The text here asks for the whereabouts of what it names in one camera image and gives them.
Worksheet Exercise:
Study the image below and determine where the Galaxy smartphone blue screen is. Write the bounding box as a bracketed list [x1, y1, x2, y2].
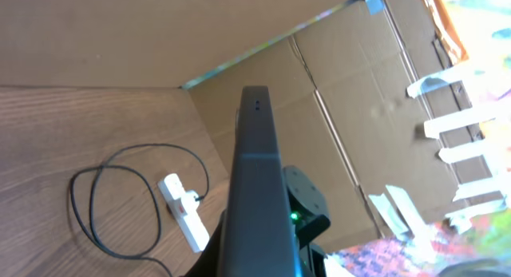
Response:
[217, 86, 302, 277]

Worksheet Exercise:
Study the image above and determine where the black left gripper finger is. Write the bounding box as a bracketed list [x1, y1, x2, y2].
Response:
[184, 212, 225, 277]

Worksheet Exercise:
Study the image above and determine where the white power strip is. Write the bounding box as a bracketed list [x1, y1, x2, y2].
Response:
[158, 173, 210, 253]

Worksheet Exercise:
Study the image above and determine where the white charger plug adapter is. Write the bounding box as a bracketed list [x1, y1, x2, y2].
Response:
[177, 191, 200, 215]

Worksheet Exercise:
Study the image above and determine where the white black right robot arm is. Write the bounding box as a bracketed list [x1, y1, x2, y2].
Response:
[283, 166, 331, 277]

